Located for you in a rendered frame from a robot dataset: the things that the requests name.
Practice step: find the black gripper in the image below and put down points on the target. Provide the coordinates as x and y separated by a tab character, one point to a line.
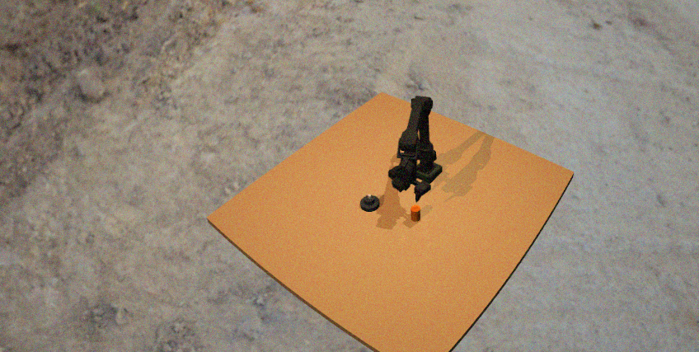
420	188

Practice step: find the orange knob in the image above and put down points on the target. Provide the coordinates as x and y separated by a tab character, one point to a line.
415	212

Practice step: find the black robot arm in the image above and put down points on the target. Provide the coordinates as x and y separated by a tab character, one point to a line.
415	149

